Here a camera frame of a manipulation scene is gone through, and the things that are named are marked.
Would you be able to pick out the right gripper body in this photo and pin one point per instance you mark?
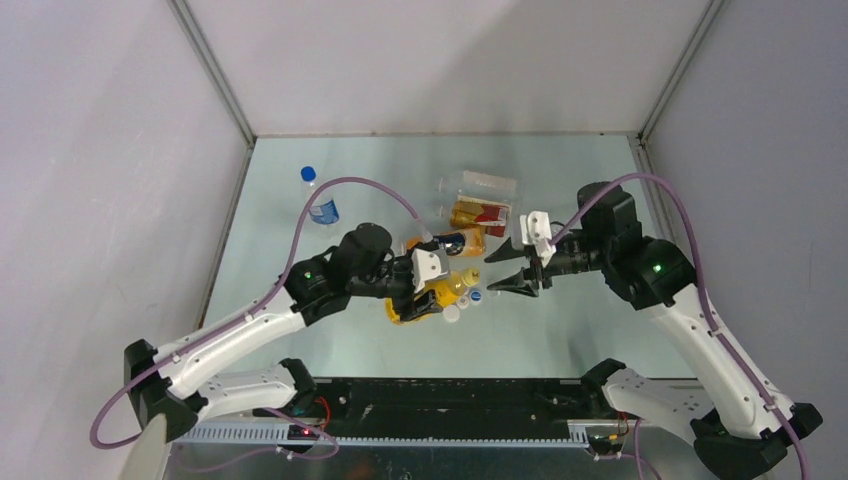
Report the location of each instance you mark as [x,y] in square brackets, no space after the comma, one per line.
[571,257]

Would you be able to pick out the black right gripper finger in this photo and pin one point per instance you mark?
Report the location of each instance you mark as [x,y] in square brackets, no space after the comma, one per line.
[505,252]
[518,283]

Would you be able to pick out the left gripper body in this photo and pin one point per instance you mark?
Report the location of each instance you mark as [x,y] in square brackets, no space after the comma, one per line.
[398,285]

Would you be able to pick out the yellow label bottle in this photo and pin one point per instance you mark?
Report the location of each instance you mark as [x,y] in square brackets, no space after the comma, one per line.
[436,295]

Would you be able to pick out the yellow cap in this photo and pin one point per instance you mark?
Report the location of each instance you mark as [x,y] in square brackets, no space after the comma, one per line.
[471,276]

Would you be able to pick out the crushed blue label bottle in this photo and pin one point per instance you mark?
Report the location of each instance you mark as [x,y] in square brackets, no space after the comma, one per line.
[322,210]

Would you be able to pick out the solid blue cap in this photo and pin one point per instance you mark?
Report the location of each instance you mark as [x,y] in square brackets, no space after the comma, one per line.
[308,174]

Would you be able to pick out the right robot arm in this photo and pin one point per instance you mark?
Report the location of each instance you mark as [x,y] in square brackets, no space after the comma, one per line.
[740,425]

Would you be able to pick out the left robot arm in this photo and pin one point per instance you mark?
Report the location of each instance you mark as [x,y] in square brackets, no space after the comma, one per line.
[185,381]

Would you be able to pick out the red gold label bottle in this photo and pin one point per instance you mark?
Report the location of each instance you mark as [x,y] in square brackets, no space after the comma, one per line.
[465,212]

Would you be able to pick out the orange navy label bottle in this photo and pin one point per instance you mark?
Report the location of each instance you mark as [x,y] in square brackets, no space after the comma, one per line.
[468,242]

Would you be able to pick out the clear bottle far back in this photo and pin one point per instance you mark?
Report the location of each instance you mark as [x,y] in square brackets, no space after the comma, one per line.
[479,185]

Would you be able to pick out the plain white cap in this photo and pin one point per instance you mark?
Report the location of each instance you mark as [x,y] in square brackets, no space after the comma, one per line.
[451,313]

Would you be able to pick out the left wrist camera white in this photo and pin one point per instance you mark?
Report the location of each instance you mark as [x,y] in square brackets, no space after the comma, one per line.
[428,266]

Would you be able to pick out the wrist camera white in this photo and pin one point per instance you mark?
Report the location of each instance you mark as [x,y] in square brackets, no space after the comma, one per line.
[535,232]
[428,266]

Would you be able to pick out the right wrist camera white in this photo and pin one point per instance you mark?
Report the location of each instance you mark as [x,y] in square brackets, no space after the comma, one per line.
[535,232]

